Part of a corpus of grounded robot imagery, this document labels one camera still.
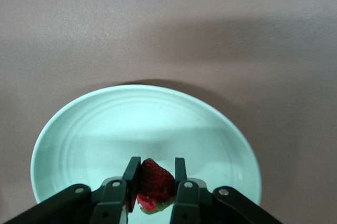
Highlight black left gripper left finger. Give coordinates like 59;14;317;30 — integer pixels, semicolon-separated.
5;157;142;224

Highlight brown table cover mat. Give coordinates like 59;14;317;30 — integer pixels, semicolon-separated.
0;0;337;224

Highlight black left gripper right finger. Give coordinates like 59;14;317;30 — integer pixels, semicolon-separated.
168;157;285;224

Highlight pale green round plate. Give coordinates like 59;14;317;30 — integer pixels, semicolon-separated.
31;85;262;224

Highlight red strawberry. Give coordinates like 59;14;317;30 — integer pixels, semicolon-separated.
136;158;176;214

